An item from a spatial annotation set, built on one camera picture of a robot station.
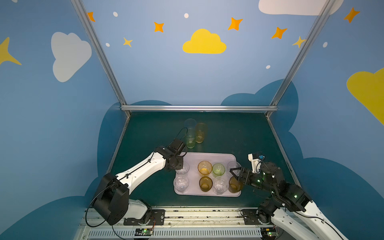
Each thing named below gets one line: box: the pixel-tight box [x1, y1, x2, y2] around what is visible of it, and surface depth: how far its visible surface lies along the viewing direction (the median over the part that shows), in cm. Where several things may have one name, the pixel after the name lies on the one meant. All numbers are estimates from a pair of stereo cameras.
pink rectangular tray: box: [174, 152, 243, 197], surface depth 86 cm
